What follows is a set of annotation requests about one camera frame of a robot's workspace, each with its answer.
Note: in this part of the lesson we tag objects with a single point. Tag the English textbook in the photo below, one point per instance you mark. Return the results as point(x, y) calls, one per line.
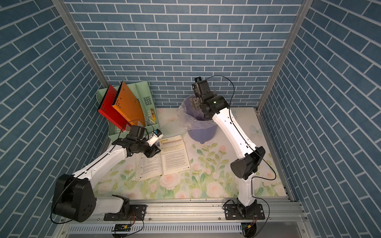
point(172, 158)

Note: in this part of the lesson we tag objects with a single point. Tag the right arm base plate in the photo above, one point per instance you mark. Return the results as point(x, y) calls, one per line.
point(237, 211)

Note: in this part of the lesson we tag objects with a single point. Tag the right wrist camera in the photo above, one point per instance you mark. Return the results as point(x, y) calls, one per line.
point(198, 79)

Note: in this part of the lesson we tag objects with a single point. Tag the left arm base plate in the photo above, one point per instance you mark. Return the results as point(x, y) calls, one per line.
point(137, 211)

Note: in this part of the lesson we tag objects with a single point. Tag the yellow glue tube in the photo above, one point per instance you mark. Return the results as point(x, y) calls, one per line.
point(152, 116)

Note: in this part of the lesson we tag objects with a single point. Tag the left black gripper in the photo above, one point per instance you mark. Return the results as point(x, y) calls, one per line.
point(152, 150)

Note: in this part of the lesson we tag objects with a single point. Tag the aluminium rail frame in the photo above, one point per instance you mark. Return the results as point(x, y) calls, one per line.
point(197, 218)

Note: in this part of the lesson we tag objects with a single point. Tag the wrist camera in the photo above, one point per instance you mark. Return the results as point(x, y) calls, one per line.
point(157, 134)
point(198, 79)

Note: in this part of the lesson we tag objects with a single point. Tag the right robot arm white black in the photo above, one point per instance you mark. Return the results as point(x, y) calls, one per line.
point(249, 156)

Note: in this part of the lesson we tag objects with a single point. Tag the red folder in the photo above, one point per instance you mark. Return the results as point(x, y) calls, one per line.
point(111, 114)

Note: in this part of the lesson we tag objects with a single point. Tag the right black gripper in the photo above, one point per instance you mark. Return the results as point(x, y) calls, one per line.
point(194, 103)

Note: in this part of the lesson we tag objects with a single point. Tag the orange folder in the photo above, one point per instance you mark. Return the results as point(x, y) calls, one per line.
point(129, 106)

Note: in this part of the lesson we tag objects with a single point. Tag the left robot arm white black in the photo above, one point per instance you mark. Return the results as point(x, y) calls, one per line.
point(74, 198)

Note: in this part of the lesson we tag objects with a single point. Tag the small circuit board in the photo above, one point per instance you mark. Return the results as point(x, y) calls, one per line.
point(124, 228)

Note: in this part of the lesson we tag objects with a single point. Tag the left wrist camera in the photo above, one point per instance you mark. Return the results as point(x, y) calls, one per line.
point(157, 134)

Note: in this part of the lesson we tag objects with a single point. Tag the purple trash bin with bag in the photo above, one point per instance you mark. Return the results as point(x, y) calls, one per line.
point(199, 128)

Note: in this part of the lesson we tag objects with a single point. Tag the green file organizer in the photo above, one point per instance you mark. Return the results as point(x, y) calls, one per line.
point(142, 92)

